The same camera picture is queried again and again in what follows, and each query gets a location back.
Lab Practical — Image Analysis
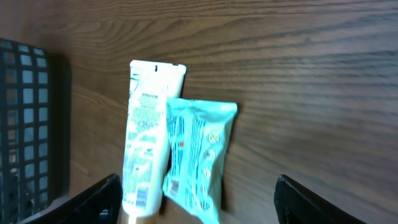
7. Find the white cream tube gold cap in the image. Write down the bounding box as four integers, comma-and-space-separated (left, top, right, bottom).
122, 60, 187, 223

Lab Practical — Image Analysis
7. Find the grey plastic basket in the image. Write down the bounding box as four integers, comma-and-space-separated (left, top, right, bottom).
1, 39, 72, 223

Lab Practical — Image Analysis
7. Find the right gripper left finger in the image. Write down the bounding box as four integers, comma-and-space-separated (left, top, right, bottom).
21, 173, 123, 224

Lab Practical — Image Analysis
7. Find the teal snack packet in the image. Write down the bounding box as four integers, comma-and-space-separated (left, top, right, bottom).
163, 98, 238, 223

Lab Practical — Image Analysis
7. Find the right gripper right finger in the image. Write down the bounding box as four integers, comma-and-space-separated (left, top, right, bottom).
274, 174, 364, 224

